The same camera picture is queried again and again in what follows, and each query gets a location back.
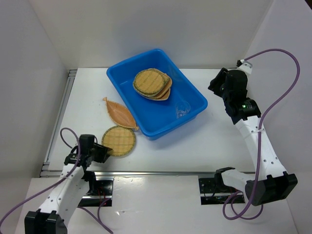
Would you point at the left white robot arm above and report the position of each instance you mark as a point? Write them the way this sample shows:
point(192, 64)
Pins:
point(53, 215)

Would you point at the clear drinking glass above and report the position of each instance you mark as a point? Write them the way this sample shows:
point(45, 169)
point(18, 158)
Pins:
point(182, 108)

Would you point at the fish-shaped brown woven basket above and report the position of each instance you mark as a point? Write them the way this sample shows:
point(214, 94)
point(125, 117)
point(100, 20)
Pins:
point(120, 115)

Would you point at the round bamboo tray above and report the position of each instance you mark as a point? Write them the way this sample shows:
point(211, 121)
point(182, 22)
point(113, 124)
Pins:
point(149, 82)
point(120, 140)

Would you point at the square bamboo tray green rim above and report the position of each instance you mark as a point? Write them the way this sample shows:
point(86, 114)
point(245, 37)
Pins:
point(147, 95)

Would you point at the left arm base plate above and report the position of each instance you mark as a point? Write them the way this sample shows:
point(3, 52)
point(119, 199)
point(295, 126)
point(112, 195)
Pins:
point(103, 190)

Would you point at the blue plastic bin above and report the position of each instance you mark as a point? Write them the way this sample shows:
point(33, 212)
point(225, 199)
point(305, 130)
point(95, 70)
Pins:
point(155, 118)

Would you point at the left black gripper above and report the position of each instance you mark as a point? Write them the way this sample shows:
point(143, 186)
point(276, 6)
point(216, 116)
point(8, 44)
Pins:
point(103, 150)

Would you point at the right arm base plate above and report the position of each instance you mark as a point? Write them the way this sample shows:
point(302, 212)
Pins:
point(210, 194)

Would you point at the aluminium rail front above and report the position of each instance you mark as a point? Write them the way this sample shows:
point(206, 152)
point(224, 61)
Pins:
point(146, 173)

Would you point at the triangular brown woven basket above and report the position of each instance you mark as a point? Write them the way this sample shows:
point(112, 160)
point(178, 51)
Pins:
point(164, 97)

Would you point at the rounded square brown woven tray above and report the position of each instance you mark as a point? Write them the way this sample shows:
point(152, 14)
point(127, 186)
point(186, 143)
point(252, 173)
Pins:
point(166, 87)

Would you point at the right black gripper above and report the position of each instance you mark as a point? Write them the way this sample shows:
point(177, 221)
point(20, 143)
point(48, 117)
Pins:
point(215, 83)

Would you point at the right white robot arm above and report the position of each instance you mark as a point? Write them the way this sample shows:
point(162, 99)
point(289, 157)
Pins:
point(271, 181)

